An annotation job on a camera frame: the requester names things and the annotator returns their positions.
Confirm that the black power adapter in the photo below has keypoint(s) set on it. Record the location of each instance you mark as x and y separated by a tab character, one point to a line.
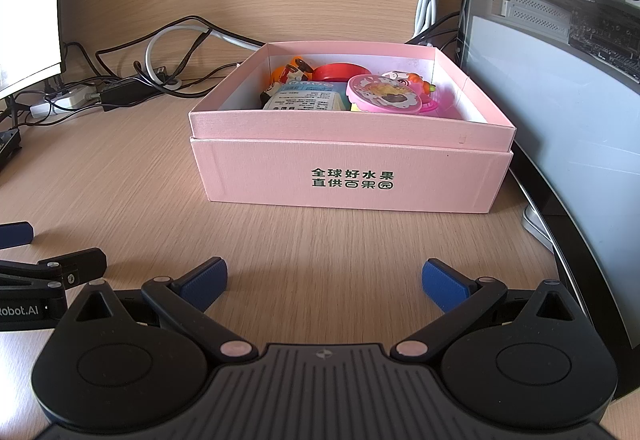
125	92

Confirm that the orange plastic toy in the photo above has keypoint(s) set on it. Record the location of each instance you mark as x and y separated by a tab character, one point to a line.
280	75

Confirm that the pink plastic toy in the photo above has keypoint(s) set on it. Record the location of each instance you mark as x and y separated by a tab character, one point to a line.
430	106

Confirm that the small white orange charm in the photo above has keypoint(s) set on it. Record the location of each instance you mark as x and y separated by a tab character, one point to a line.
417	80

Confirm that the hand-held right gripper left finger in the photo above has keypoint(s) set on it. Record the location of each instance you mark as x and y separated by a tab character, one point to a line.
205	285

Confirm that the pink cardboard box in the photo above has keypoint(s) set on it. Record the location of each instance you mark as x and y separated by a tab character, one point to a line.
350	169

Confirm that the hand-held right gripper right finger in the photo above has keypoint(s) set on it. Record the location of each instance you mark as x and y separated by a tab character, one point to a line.
442	287

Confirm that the wooden desktop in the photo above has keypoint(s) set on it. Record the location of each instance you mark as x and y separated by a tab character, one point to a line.
150	180

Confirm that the computer case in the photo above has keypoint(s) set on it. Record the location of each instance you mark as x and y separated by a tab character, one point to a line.
550	94

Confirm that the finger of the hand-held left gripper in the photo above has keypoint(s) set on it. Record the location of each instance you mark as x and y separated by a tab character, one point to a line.
75	265
15	233

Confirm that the pale blue printed packet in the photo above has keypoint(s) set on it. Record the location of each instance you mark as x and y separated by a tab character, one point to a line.
305	98

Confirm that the white power strip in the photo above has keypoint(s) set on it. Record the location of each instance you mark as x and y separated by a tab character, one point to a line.
70	98

